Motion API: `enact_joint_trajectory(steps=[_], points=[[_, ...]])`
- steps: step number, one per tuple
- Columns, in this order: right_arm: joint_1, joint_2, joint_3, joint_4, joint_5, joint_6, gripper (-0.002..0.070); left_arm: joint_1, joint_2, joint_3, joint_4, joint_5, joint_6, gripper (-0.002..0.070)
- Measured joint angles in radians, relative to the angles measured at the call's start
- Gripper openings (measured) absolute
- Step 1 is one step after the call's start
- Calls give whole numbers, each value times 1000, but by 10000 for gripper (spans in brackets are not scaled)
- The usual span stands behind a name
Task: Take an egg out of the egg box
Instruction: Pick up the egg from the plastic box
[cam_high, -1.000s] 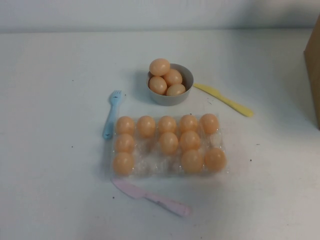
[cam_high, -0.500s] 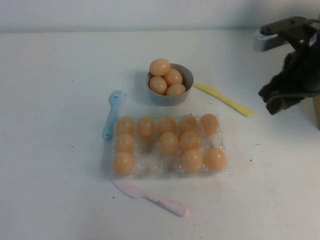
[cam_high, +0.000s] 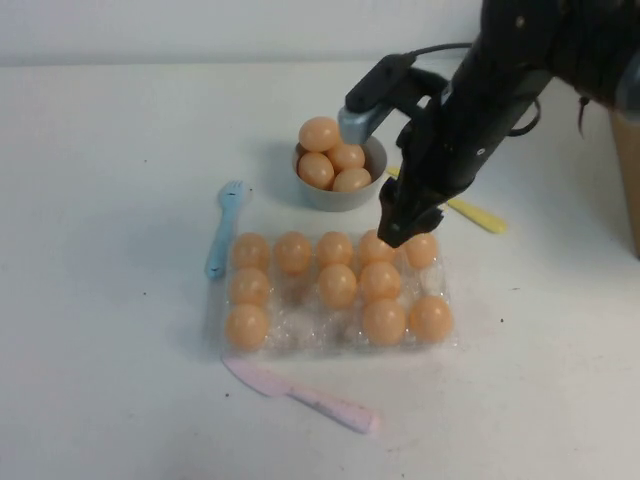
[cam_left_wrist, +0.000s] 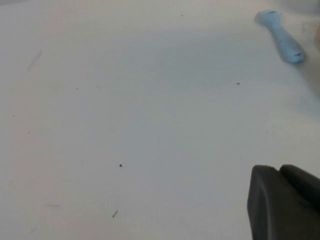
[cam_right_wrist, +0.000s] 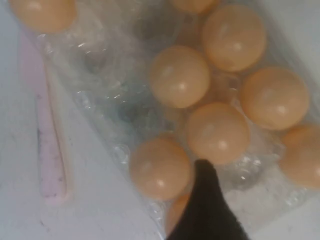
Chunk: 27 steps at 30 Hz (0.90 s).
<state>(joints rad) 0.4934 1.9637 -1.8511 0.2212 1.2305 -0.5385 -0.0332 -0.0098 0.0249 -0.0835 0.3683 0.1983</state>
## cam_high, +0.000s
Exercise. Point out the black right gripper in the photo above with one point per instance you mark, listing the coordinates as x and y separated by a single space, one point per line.
440 155

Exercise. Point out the orange plastic egg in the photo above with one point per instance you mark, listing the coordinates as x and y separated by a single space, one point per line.
292 252
352 181
371 252
422 251
315 171
384 322
337 286
347 157
380 282
251 251
431 319
334 249
249 287
317 135
247 326

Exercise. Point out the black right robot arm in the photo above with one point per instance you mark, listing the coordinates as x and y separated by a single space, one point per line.
575 40

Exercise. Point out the clear plastic egg tray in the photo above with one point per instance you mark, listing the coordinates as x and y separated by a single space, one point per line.
310 332

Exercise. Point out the brown cardboard box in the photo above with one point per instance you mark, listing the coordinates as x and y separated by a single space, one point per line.
626 175

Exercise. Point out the yellow plastic knife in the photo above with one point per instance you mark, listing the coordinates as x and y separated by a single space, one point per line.
485 219

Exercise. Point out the grey round bowl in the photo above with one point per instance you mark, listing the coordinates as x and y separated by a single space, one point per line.
340 200

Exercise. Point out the light blue plastic fork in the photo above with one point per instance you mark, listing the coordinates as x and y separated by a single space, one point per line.
220 240

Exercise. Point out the pink plastic knife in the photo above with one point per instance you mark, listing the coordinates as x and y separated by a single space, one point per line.
280 385

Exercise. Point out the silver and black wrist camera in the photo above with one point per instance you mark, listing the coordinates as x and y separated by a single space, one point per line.
365 125

